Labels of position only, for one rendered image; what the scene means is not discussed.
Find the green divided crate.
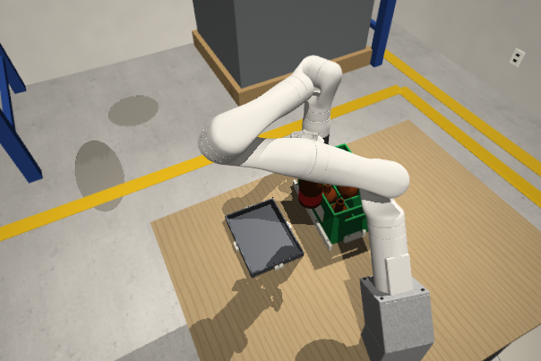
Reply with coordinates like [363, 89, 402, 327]
[312, 188, 368, 245]

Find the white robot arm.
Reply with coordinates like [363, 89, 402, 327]
[198, 56, 413, 296]

